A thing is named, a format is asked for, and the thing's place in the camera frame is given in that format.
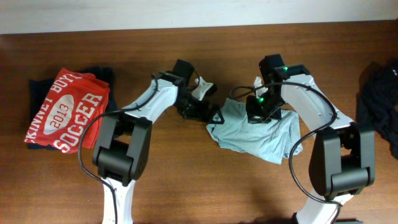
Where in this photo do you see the light blue t-shirt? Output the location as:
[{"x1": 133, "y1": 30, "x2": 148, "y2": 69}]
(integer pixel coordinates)
[{"x1": 206, "y1": 99, "x2": 301, "y2": 165}]

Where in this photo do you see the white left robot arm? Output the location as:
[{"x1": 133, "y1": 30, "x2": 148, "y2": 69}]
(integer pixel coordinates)
[{"x1": 92, "y1": 72, "x2": 220, "y2": 223}]

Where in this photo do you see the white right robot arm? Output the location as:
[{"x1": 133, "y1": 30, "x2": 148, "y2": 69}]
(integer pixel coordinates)
[{"x1": 254, "y1": 65, "x2": 375, "y2": 223}]

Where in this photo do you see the black crumpled clothes pile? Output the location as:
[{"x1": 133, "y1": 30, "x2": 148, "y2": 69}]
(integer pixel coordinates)
[{"x1": 356, "y1": 58, "x2": 397, "y2": 158}]

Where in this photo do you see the red folded soccer t-shirt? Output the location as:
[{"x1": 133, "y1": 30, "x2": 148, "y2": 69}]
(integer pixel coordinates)
[{"x1": 24, "y1": 68, "x2": 110, "y2": 154}]

